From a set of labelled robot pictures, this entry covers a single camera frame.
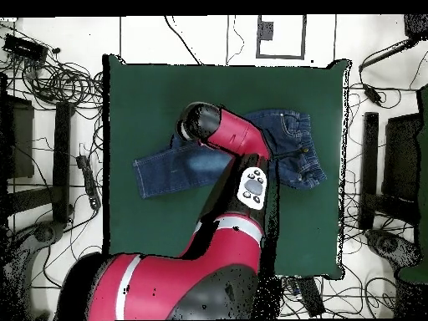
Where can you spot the blue denim jeans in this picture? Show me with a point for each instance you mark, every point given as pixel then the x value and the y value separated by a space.
pixel 167 170

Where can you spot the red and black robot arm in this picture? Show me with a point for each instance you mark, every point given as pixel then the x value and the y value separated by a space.
pixel 184 277

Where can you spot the black flat device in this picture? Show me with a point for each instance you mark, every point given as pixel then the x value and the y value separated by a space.
pixel 311 297

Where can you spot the dark flat panel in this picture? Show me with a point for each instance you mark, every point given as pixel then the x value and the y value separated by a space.
pixel 20 140
pixel 401 157

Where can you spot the dark green table cloth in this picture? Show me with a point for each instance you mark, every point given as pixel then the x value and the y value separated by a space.
pixel 301 227

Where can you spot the black power strip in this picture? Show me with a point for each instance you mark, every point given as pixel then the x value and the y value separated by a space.
pixel 88 180

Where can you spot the black stand bar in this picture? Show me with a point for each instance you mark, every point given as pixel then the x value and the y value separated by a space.
pixel 62 160
pixel 369 167

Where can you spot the grey square plate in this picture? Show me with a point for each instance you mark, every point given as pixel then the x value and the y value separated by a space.
pixel 265 30

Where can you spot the grey stand base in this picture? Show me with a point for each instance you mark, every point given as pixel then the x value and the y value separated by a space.
pixel 45 232
pixel 388 244

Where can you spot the black power adapter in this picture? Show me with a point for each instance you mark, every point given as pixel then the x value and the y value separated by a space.
pixel 372 94

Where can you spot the black rod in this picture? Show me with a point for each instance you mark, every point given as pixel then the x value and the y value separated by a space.
pixel 384 55

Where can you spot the black electronics box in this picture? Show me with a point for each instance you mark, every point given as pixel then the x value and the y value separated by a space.
pixel 25 48

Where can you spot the black corner box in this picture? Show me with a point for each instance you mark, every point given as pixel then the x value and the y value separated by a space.
pixel 416 25

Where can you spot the grey rectangular frame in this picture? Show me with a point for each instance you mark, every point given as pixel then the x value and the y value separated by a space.
pixel 281 57

